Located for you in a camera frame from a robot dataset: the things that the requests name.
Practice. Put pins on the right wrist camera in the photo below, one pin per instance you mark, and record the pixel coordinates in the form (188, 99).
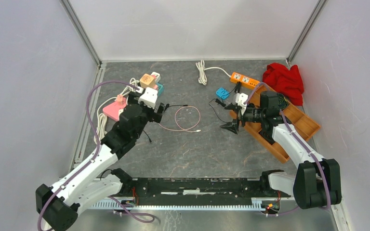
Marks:
(240, 102)

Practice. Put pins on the orange divided tray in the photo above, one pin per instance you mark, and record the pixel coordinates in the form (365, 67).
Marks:
(296, 127)

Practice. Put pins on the pink square power strip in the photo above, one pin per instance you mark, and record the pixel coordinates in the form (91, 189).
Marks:
(114, 107)

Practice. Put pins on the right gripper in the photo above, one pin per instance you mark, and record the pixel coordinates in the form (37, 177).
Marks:
(233, 126)

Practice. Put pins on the teal power strip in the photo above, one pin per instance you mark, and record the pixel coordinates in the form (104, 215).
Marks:
(160, 89)

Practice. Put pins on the red cloth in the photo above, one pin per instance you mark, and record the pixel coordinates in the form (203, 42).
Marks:
(287, 81)

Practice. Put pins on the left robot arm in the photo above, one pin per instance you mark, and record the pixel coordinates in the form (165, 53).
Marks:
(61, 204)

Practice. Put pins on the orange power strip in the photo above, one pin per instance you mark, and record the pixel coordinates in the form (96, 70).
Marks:
(245, 81)

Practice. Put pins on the dark green ring object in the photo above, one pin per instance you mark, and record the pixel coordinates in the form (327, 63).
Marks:
(283, 102)

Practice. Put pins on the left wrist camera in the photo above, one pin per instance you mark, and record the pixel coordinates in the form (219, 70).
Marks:
(149, 97)

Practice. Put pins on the wooden cube adapter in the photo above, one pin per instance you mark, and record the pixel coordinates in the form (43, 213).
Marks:
(147, 81)

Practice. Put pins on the black power adapter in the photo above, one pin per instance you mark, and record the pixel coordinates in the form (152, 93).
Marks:
(237, 87)

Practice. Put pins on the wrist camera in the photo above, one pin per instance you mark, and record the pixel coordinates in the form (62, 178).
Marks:
(240, 102)
(149, 97)

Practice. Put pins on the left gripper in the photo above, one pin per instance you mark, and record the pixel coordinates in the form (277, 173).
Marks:
(154, 116)

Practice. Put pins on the blue folding extension socket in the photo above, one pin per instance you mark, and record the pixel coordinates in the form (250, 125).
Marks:
(222, 93)

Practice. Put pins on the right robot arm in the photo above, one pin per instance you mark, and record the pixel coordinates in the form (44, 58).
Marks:
(317, 182)

